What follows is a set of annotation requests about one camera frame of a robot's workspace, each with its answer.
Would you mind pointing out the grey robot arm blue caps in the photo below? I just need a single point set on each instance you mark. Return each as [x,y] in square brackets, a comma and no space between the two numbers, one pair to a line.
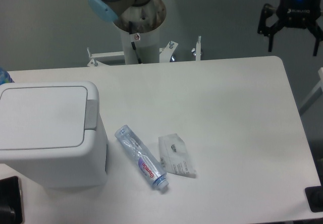
[111,10]

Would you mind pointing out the white plastic trash can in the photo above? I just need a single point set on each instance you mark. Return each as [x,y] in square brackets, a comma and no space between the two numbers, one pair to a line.
[52,133]

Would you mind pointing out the clear plastic bag with label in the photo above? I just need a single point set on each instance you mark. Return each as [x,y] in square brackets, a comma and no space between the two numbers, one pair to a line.
[174,156]

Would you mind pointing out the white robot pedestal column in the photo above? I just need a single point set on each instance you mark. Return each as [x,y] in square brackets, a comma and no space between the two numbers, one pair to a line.
[140,48]

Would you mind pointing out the black clamp at right edge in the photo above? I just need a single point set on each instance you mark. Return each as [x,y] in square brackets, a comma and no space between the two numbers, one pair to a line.
[314,198]

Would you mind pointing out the black clamp at edge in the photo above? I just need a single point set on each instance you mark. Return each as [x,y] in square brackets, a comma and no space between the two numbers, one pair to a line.
[314,198]
[11,205]

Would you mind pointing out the white frame at right edge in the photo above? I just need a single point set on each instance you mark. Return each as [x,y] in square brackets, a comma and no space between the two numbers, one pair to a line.
[312,96]

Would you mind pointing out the clear plastic water bottle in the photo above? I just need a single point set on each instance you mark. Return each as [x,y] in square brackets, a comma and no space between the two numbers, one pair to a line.
[149,166]

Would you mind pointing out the black clamp at left edge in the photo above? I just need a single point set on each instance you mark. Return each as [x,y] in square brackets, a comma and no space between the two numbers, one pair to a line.
[11,205]

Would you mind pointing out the blue green patterned object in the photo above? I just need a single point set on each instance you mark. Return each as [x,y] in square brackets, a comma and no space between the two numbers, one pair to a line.
[5,77]

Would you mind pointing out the white metal base frame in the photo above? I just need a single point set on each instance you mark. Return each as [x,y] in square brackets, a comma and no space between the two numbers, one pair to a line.
[165,55]

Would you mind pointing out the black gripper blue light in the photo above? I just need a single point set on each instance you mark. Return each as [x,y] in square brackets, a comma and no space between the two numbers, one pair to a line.
[295,9]

